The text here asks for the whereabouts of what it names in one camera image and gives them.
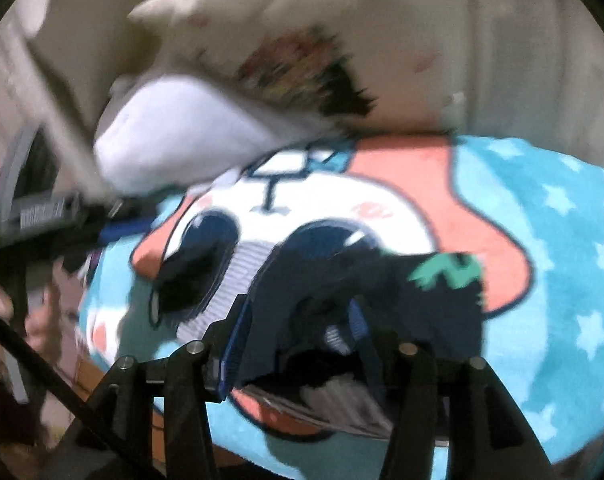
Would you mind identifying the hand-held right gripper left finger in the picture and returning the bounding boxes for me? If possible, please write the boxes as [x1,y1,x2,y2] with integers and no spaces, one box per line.
[46,294,251,480]

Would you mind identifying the cream printed pillow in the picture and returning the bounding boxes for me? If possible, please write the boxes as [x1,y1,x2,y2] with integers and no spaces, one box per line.
[126,0,465,137]

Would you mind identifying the person's left hand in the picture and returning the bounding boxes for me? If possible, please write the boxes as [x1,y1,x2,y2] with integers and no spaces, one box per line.
[0,272,65,363]

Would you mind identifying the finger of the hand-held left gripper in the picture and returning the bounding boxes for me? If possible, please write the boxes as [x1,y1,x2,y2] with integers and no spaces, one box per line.
[79,195,155,252]

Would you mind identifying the blue star printed blanket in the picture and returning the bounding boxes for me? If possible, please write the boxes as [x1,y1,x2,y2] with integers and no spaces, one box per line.
[79,132,604,480]

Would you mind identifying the black cable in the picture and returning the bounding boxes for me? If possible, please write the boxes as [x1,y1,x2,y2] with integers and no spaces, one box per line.
[0,304,155,480]

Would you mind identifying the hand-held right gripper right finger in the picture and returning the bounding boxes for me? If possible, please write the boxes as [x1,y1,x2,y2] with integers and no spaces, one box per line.
[348,301,558,480]

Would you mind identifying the dark navy pants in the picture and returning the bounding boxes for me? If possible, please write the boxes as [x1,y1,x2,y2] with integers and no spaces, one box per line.
[154,220,485,441]

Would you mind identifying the white cloth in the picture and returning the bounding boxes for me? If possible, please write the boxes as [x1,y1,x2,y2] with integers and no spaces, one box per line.
[93,74,343,196]

